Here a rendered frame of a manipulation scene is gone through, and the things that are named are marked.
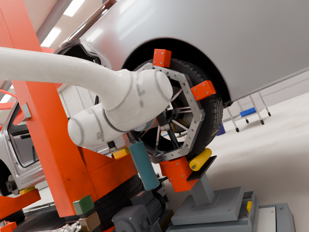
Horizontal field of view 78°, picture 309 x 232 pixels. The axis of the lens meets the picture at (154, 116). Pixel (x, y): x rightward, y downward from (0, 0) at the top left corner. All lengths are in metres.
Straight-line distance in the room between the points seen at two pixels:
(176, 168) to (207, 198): 0.30
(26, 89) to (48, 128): 0.25
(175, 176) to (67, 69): 0.86
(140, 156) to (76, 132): 0.59
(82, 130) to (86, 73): 0.15
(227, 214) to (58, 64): 1.04
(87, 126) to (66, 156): 0.71
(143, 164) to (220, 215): 0.49
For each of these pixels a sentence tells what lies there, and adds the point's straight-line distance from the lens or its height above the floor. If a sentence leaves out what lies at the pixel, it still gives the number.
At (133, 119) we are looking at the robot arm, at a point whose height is 0.80.
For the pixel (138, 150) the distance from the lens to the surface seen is 1.04.
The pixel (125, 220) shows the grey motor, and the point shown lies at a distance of 1.17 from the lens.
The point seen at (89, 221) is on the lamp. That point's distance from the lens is 0.62.
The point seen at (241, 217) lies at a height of 0.17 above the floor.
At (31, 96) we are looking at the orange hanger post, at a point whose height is 1.19.
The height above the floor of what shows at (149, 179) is 0.54.
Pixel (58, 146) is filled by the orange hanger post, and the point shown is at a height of 0.89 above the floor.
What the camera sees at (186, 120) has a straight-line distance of 1.27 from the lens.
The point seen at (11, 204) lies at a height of 0.63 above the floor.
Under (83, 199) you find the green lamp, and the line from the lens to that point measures 0.61.
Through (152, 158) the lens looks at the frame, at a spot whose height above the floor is 0.62.
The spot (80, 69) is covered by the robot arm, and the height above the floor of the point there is 0.91.
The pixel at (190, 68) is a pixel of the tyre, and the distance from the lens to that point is 1.06.
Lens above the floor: 0.75
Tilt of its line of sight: 5 degrees up
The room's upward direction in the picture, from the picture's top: 23 degrees counter-clockwise
